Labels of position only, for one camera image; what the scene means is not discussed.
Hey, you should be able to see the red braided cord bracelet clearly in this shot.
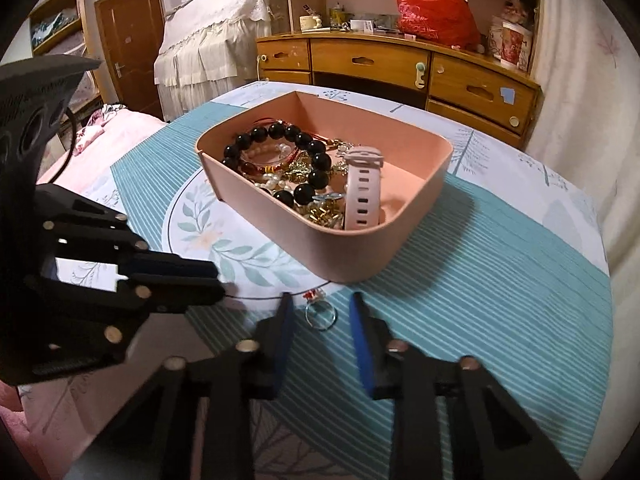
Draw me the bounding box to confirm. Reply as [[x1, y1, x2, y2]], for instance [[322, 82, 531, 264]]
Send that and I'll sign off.
[[236, 116, 342, 179]]

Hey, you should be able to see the silver ring with charm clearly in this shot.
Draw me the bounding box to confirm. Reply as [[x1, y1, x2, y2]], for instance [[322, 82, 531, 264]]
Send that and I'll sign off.
[[301, 288, 339, 332]]

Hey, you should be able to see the white pearl necklace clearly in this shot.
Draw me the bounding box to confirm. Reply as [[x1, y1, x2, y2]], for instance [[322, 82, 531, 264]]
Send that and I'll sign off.
[[244, 142, 296, 191]]

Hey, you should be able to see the black bead bracelet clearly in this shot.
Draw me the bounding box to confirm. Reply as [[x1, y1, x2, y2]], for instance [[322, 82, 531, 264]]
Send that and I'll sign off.
[[221, 120, 334, 208]]

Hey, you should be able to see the pink blanket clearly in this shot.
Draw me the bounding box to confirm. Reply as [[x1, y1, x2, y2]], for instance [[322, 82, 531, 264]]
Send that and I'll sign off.
[[1, 108, 166, 479]]

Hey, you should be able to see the patterned teal white tablecloth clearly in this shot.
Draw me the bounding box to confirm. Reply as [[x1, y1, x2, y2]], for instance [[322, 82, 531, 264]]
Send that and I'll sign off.
[[19, 79, 616, 480]]

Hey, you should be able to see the brown wooden door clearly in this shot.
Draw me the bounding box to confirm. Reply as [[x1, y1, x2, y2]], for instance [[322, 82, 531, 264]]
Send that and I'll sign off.
[[94, 0, 165, 118]]

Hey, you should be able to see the white lace furniture cover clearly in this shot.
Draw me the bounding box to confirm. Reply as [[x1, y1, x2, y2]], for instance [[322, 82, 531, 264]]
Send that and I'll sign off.
[[153, 0, 291, 122]]

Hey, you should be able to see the pink plastic tray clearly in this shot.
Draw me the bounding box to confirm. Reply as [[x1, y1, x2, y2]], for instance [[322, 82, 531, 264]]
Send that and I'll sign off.
[[195, 91, 452, 284]]

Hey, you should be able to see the wooden desk with drawers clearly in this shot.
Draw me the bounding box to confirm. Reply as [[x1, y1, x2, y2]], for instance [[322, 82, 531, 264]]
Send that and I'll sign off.
[[256, 32, 541, 150]]

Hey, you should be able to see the red patterned cup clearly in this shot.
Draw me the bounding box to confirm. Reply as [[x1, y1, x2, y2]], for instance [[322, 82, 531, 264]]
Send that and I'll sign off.
[[489, 16, 533, 72]]

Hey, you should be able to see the cream floral curtain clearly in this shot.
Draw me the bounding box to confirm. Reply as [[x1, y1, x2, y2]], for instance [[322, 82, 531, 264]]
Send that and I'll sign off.
[[527, 0, 639, 478]]

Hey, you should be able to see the red plastic bag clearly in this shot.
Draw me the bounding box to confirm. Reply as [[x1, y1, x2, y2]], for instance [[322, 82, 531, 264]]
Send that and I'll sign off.
[[396, 0, 482, 51]]

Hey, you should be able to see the black cable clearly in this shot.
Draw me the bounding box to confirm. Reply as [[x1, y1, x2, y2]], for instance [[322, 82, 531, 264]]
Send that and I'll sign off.
[[46, 106, 79, 183]]

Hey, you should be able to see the silver chain jewelry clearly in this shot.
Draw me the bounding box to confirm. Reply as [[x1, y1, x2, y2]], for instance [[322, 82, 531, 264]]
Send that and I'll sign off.
[[283, 136, 346, 230]]

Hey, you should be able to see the pink watch strap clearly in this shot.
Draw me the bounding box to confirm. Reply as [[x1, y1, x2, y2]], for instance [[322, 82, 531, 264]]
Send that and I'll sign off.
[[342, 145, 385, 231]]

